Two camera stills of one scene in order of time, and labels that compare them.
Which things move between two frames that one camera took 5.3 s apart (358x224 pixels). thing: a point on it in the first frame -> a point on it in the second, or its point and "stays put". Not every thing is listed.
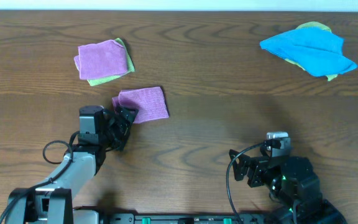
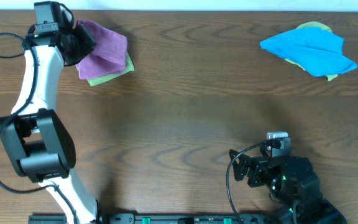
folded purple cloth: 106,58 stays put
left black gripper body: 122,123 -> 84,38
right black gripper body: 258,165 stays put
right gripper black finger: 240,163 stays put
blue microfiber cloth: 316,50 stays put
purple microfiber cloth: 149,101 -> 109,56
